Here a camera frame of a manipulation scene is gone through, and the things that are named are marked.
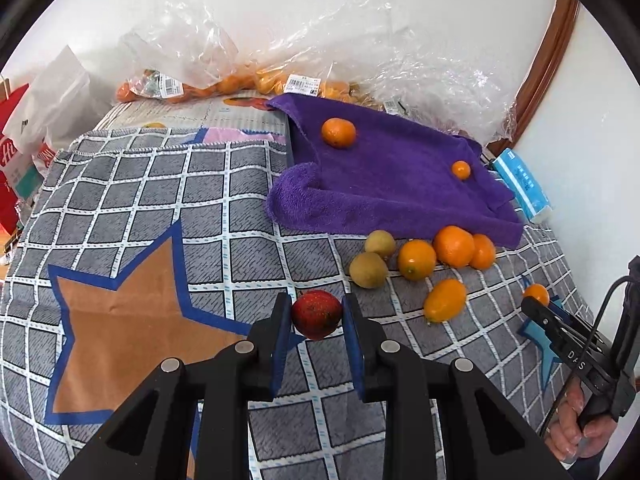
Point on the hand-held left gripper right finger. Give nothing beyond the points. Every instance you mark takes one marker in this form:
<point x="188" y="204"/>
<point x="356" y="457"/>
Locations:
<point x="353" y="347"/>

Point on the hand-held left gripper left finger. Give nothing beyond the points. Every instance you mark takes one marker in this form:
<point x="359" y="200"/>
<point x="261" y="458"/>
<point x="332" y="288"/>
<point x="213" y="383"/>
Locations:
<point x="281" y="347"/>

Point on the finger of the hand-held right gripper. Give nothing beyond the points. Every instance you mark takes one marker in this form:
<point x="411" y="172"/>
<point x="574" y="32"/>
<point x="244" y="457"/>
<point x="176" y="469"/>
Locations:
<point x="555" y="327"/>
<point x="562" y="312"/>

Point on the small round orange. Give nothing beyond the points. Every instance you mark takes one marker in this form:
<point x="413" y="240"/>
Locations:
<point x="461" y="170"/>
<point x="536" y="294"/>

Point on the red round fruit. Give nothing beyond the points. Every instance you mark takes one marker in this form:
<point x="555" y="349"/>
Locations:
<point x="317" y="315"/>

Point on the green-brown kiwi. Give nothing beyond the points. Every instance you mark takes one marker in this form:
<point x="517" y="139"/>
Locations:
<point x="380" y="244"/>
<point x="369" y="270"/>

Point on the oblong orange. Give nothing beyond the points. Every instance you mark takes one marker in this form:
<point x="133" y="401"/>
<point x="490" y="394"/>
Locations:
<point x="445" y="300"/>

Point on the large round orange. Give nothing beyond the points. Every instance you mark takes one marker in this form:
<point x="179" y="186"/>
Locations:
<point x="454" y="246"/>
<point x="338" y="132"/>

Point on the person's right hand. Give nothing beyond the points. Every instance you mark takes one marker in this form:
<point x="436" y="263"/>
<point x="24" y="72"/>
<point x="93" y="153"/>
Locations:
<point x="567" y="432"/>

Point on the blue tissue pack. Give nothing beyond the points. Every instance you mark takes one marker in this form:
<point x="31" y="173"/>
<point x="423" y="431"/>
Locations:
<point x="525" y="187"/>

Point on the purple towel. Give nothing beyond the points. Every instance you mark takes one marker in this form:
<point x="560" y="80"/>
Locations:
<point x="400" y="190"/>

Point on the grey checked star tablecloth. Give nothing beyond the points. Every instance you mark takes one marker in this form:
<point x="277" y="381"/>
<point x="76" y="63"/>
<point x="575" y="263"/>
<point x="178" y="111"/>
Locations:
<point x="150" y="200"/>

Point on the printed cartoon sheet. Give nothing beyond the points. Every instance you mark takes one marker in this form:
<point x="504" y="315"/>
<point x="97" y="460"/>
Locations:
<point x="200" y="112"/>

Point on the clear bag of red fruit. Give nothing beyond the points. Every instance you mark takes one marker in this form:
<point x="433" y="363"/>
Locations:
<point x="450" y="90"/>

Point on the clear bag of oranges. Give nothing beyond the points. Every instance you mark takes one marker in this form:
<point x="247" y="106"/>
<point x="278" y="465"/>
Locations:
<point x="150" y="60"/>
<point x="270" y="80"/>

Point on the crumpled clear plastic bag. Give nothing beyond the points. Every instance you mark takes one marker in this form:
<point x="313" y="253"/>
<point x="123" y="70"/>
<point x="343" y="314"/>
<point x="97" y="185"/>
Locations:
<point x="340" y="35"/>

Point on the white plastic bag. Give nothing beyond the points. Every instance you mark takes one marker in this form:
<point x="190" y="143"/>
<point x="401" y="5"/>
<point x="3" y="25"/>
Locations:
<point x="55" y="90"/>

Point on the red paper bag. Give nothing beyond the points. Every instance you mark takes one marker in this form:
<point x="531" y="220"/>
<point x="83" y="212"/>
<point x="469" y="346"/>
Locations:
<point x="12" y="125"/>

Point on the brown wooden door frame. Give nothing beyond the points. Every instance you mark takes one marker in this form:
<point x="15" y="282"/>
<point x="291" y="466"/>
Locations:
<point x="542" y="70"/>

